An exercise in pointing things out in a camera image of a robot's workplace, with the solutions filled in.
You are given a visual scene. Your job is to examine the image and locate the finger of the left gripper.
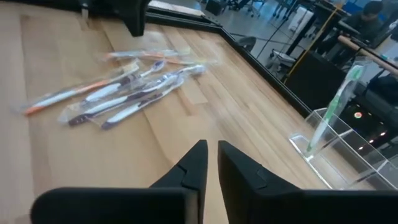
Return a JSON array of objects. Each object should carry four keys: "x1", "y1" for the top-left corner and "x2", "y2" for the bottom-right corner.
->
[
  {"x1": 136, "y1": 0, "x2": 152, "y2": 37},
  {"x1": 119, "y1": 0, "x2": 140, "y2": 37}
]

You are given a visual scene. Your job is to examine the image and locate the green toothbrush in wrapper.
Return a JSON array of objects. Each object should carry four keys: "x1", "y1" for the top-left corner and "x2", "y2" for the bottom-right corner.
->
[{"x1": 306, "y1": 63, "x2": 365, "y2": 154}]

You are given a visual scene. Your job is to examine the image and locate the grey office chair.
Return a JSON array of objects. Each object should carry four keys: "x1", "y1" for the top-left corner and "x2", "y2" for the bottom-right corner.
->
[{"x1": 236, "y1": 35, "x2": 257, "y2": 53}]

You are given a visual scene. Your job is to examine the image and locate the black machine with lights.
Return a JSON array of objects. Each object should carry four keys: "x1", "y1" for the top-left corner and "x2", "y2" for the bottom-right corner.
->
[{"x1": 338, "y1": 74, "x2": 398, "y2": 151}]

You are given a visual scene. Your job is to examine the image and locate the person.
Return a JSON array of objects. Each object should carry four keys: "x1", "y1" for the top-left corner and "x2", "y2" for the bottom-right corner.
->
[{"x1": 317, "y1": 0, "x2": 387, "y2": 57}]

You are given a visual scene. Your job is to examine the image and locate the black aluminium table frame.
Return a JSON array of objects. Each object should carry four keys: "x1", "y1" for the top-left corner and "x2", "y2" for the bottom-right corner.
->
[{"x1": 145, "y1": 6, "x2": 312, "y2": 118}]

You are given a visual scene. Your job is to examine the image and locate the black cabinet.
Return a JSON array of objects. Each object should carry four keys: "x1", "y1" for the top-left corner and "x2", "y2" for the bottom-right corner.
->
[{"x1": 284, "y1": 50, "x2": 340, "y2": 111}]

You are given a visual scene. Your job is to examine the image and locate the orange toothbrush in wrapper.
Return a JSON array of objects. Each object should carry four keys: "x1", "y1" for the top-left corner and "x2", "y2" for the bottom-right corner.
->
[{"x1": 11, "y1": 58, "x2": 141, "y2": 117}]

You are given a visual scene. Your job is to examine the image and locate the wooden stick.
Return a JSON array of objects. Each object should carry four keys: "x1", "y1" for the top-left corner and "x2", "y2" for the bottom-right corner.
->
[{"x1": 102, "y1": 49, "x2": 219, "y2": 67}]

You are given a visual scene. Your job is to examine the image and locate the wooden desk top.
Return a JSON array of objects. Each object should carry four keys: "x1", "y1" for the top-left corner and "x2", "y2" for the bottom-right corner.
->
[{"x1": 337, "y1": 34, "x2": 398, "y2": 77}]

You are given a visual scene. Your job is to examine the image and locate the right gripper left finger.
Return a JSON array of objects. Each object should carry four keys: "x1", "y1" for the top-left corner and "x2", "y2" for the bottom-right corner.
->
[{"x1": 30, "y1": 139, "x2": 209, "y2": 224}]

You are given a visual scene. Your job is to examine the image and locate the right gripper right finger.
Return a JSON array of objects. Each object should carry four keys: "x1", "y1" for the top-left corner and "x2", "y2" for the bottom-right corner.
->
[{"x1": 217, "y1": 140, "x2": 398, "y2": 224}]

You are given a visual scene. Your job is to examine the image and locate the purple toothbrush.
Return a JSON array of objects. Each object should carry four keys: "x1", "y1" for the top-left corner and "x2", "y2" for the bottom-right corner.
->
[
  {"x1": 82, "y1": 60, "x2": 165, "y2": 104},
  {"x1": 58, "y1": 64, "x2": 208, "y2": 127},
  {"x1": 99, "y1": 77, "x2": 186, "y2": 131}
]

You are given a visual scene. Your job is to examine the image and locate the clear acrylic organizer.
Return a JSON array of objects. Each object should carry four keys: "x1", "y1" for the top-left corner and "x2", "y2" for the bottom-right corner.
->
[{"x1": 289, "y1": 107, "x2": 398, "y2": 190}]

